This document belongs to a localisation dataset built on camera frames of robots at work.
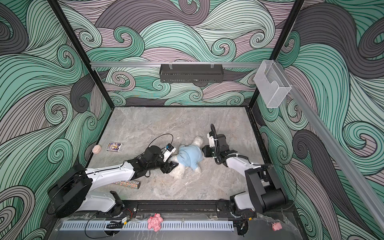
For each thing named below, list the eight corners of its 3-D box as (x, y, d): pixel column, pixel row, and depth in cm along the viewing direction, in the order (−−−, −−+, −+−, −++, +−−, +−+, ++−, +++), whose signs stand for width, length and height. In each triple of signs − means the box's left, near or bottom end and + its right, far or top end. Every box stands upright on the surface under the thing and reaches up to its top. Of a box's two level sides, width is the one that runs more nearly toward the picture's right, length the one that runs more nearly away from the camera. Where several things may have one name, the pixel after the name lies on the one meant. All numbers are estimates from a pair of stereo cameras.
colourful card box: (106, 150, 97) (105, 149, 95) (110, 143, 100) (109, 142, 99) (118, 151, 96) (117, 150, 95) (122, 144, 100) (121, 143, 98)
